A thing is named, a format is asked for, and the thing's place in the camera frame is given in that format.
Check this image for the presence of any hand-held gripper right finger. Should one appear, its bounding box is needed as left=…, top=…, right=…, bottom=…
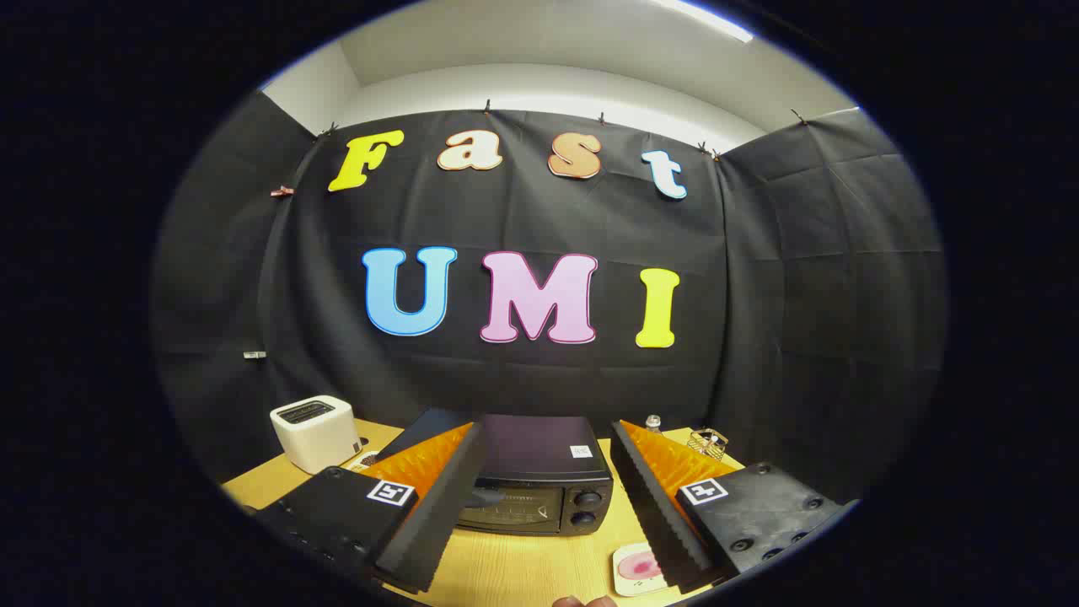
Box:
left=609, top=420, right=848, bottom=595

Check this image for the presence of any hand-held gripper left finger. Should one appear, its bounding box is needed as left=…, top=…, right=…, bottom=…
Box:
left=253, top=422, right=490, bottom=595

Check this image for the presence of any white cherry print plate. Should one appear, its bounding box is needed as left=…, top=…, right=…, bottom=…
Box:
left=612, top=542, right=671, bottom=598

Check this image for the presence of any black toaster oven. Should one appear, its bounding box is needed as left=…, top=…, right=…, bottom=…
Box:
left=371, top=408, right=615, bottom=537

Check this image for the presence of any white pop-up toaster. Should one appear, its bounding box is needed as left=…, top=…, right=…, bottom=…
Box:
left=270, top=395, right=363, bottom=475

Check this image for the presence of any metal wire basket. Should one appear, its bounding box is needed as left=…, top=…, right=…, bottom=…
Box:
left=687, top=427, right=729, bottom=461

